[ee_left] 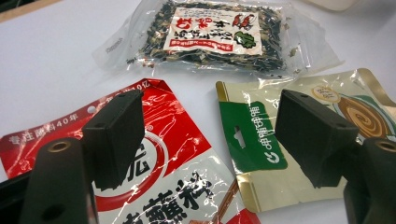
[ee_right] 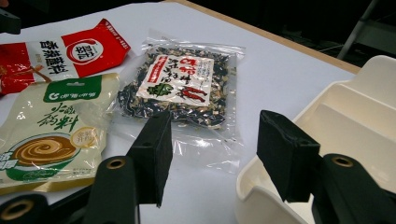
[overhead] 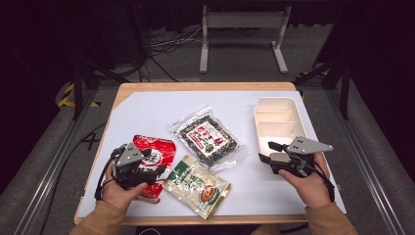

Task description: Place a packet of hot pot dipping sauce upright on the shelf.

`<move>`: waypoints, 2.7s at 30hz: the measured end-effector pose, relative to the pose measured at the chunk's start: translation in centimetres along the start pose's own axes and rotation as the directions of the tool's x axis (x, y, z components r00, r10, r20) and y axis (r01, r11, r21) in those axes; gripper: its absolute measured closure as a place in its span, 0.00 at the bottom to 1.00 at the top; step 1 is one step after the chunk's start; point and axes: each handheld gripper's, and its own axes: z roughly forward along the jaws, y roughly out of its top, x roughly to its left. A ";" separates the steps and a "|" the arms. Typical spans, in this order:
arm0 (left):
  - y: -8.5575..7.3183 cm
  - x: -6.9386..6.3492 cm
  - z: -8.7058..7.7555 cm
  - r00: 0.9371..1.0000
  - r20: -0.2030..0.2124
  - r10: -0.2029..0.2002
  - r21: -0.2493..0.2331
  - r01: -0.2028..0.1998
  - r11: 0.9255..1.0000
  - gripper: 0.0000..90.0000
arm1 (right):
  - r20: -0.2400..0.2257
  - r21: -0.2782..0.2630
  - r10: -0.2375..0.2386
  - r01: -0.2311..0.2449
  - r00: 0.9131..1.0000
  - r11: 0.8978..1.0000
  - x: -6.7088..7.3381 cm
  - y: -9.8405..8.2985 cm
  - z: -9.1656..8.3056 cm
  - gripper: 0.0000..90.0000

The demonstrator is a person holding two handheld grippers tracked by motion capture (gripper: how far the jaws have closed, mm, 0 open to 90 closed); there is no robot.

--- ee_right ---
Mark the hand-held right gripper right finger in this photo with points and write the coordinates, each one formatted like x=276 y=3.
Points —
x=286 y=155

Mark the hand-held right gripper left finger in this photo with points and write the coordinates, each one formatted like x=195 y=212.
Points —
x=152 y=158

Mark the cream plastic organizer box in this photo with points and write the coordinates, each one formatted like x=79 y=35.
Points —
x=351 y=118

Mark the red sauce packet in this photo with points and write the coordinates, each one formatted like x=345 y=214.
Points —
x=90 y=53

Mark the cream and green sauce packet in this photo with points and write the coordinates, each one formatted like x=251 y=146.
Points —
x=53 y=133

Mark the clear bag of dried seasoning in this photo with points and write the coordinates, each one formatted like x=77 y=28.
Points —
x=180 y=87

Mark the white table sheet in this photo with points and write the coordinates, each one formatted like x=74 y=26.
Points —
x=267 y=74

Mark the white metal stand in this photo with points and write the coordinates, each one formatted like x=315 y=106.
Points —
x=358 y=31

